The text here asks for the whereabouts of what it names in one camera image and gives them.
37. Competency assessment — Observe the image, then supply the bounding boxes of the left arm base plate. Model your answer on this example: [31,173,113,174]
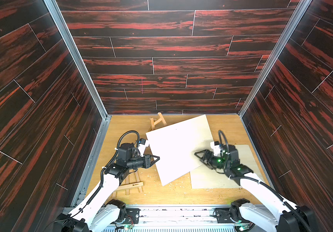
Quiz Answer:
[115,208,140,225]

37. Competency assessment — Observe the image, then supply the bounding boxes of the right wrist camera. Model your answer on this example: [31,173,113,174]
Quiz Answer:
[210,141,223,157]

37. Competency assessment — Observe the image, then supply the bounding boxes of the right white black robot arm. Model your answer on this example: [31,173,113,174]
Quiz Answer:
[194,143,318,232]

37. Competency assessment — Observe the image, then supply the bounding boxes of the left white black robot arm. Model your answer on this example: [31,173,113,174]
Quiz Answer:
[51,139,160,232]

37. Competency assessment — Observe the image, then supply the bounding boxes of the small wooden easel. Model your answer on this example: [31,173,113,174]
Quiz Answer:
[150,112,167,131]
[112,171,143,198]

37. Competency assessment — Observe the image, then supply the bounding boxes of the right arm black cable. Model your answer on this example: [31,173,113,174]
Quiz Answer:
[217,129,312,232]

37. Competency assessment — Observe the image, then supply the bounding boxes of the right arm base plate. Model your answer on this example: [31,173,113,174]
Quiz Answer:
[212,206,254,224]

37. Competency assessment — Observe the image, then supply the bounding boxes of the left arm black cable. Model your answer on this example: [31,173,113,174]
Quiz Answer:
[76,130,141,215]

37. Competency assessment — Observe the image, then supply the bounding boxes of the metal base rail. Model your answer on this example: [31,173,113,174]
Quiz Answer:
[56,204,301,232]

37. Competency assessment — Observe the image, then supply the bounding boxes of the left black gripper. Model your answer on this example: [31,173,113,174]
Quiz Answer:
[126,154,159,171]

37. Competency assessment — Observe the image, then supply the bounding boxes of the white wooden board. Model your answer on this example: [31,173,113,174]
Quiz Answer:
[146,115,213,186]
[189,144,264,189]

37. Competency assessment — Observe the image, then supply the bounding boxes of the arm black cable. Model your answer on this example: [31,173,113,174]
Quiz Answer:
[217,129,312,232]
[76,130,141,215]

